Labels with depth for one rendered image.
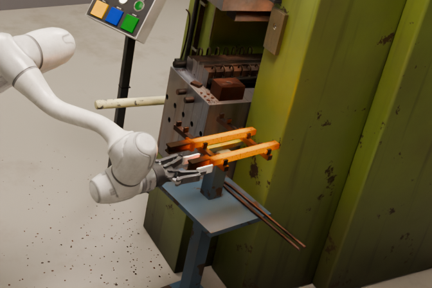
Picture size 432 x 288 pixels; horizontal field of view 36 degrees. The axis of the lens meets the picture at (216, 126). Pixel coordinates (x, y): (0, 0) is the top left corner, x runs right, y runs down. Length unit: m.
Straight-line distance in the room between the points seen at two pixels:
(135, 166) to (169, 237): 1.34
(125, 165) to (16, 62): 0.53
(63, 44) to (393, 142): 1.46
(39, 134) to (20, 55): 1.98
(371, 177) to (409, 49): 0.61
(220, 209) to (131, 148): 0.72
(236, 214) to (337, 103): 0.64
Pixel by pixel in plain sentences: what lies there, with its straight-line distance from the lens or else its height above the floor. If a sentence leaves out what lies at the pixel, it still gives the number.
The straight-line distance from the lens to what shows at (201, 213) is 2.52.
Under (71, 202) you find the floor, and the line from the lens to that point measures 3.63.
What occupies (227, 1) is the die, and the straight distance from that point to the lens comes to 2.78.
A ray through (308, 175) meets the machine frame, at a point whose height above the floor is 0.68.
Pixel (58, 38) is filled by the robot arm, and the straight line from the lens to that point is 2.37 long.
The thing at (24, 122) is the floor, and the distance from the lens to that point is 4.32.
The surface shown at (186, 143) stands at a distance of 2.38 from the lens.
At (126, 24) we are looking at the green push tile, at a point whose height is 1.00.
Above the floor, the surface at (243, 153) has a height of 0.94.
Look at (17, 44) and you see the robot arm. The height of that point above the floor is 1.22.
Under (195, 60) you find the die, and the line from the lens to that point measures 2.98.
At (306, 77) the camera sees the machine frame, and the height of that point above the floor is 1.16.
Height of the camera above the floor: 2.12
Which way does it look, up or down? 27 degrees down
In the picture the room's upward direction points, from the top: 12 degrees clockwise
